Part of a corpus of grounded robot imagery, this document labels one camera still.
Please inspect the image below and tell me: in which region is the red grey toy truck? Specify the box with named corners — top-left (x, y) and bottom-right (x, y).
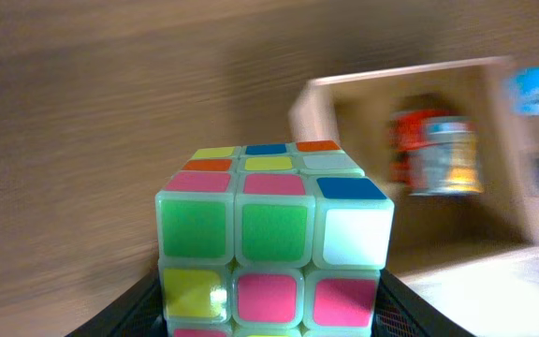
top-left (388, 109), bottom-right (483, 196)

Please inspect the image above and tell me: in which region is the beige cardboard box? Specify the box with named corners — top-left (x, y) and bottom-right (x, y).
top-left (289, 57), bottom-right (539, 280)

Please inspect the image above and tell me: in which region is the colourful puzzle cube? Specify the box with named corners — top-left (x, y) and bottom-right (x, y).
top-left (154, 140), bottom-right (395, 336)

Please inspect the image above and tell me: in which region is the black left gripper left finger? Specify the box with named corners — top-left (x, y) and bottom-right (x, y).
top-left (66, 271), bottom-right (167, 337)

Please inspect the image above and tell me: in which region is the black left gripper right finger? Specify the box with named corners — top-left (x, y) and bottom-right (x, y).
top-left (371, 270), bottom-right (474, 337)

